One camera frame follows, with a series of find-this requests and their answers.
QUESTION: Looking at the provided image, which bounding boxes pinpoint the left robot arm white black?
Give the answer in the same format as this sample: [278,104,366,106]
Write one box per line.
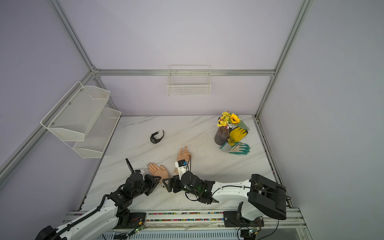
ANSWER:
[36,171,161,240]

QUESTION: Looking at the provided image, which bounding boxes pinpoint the white two-tier mesh shelf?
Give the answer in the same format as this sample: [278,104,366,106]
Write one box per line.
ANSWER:
[41,82,122,159]

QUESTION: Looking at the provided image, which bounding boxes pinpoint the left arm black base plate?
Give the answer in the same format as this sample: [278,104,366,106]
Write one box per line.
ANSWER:
[115,212,147,229]

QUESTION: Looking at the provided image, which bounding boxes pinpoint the aluminium frame profiles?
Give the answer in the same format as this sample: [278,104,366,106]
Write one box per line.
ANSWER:
[0,0,314,208]

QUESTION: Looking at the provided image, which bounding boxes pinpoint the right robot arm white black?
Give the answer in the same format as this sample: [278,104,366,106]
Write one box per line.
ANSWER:
[163,171,288,221]

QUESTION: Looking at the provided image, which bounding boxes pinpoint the black digital wrist watch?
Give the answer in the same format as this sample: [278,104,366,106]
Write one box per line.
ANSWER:
[150,130,165,144]

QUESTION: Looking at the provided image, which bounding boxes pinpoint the white wire wall basket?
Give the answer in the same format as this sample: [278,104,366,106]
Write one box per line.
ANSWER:
[167,65,212,97]

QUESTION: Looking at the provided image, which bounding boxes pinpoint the yellow work glove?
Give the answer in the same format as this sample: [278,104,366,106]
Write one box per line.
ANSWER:
[227,127,248,147]

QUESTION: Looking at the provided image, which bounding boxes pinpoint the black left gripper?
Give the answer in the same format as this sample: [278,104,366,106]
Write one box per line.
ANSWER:
[132,174,161,199]

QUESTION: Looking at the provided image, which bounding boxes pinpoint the mannequin hand with white band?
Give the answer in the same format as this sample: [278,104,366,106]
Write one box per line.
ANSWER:
[148,163,170,183]

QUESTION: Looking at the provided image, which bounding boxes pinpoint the yellow artificial flower bouquet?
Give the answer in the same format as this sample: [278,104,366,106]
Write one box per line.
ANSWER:
[217,111,250,131]

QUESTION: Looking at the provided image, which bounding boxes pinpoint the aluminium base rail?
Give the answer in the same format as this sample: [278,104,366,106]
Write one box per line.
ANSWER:
[61,208,314,240]

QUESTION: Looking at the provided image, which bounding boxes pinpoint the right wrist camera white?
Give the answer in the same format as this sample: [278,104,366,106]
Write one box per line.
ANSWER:
[175,160,188,179]

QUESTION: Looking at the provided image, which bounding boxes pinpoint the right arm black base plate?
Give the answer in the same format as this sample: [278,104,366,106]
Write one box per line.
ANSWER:
[223,211,265,228]

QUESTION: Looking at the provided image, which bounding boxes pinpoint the mannequin hand with black watch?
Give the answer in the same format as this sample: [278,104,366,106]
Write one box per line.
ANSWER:
[177,146,192,164]

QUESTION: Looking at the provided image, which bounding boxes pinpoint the green grey work glove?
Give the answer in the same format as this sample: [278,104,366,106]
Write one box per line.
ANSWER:
[220,142,251,155]

